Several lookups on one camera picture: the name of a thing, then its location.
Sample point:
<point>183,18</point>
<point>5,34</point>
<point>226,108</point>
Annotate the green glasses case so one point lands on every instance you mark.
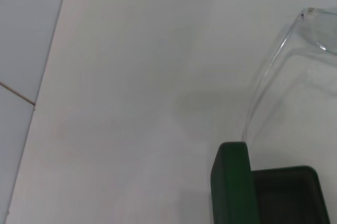
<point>231,182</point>

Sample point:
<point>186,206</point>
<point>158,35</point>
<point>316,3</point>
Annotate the clear white glasses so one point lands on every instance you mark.
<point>309,11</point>

